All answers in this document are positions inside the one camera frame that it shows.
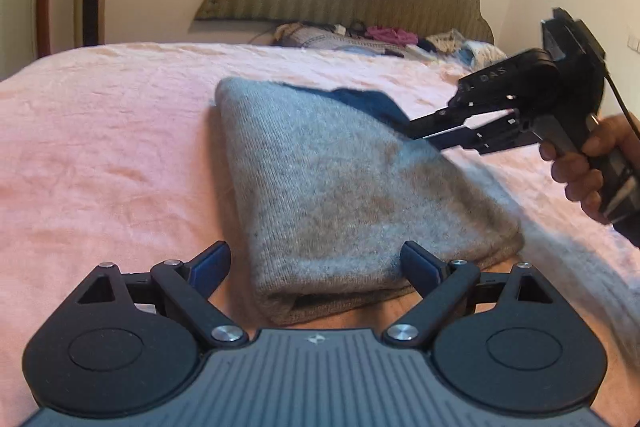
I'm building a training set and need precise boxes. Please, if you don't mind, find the pink blanket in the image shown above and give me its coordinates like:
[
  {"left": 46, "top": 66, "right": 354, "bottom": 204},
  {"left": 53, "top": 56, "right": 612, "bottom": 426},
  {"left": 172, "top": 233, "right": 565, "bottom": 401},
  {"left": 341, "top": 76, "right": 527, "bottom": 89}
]
[{"left": 0, "top": 42, "right": 640, "bottom": 427}]

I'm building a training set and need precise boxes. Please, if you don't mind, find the person's right hand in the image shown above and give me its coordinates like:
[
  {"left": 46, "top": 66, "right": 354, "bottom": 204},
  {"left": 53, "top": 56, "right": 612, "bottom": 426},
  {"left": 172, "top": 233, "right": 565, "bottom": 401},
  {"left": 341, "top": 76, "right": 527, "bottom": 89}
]
[{"left": 540, "top": 114, "right": 640, "bottom": 225}]

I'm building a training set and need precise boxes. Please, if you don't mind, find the magenta garment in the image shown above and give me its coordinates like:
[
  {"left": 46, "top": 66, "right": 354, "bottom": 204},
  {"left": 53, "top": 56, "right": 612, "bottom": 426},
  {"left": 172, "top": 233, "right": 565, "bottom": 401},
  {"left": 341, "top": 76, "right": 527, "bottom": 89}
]
[{"left": 365, "top": 25, "right": 418, "bottom": 45}]

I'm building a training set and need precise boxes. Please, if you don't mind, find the pile of mixed clothes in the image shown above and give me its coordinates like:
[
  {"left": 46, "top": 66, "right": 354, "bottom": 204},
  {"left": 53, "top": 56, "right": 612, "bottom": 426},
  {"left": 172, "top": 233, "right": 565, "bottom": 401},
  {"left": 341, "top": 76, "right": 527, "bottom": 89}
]
[{"left": 417, "top": 28, "right": 508, "bottom": 70}]

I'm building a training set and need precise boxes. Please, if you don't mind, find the grey and navy knit sweater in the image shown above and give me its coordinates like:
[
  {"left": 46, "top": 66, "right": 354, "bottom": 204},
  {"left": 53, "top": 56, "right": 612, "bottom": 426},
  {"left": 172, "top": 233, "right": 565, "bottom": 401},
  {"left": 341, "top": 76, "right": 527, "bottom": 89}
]
[{"left": 215, "top": 77, "right": 526, "bottom": 327}]

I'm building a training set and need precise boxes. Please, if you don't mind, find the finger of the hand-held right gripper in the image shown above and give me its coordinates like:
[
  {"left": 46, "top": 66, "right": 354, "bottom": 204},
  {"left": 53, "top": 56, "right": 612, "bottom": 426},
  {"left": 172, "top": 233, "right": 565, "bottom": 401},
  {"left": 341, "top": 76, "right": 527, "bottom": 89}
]
[
  {"left": 430, "top": 117, "right": 538, "bottom": 155},
  {"left": 407, "top": 107, "right": 518, "bottom": 138}
]

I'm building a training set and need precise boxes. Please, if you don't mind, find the grey striped pillow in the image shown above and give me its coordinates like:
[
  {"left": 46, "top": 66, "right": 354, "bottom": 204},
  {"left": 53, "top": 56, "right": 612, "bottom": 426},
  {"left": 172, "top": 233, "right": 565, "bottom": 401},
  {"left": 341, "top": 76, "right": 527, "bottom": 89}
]
[{"left": 274, "top": 23, "right": 366, "bottom": 51}]

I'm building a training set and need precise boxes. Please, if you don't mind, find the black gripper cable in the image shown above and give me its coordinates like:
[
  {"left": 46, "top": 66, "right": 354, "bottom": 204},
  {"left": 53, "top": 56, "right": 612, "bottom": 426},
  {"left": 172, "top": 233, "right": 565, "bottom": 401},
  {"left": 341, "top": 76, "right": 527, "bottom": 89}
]
[{"left": 602, "top": 72, "right": 640, "bottom": 132}]

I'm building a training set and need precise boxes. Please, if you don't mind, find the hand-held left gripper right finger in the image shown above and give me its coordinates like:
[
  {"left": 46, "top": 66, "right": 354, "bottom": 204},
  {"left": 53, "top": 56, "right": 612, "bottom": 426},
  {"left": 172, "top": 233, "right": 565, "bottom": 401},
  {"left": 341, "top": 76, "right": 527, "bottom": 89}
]
[{"left": 382, "top": 240, "right": 556, "bottom": 349}]

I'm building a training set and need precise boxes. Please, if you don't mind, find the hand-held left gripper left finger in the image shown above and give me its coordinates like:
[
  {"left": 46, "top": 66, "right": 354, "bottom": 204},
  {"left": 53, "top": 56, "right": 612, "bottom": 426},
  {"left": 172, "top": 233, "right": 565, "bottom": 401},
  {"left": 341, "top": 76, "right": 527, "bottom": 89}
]
[{"left": 75, "top": 240, "right": 249, "bottom": 349}]

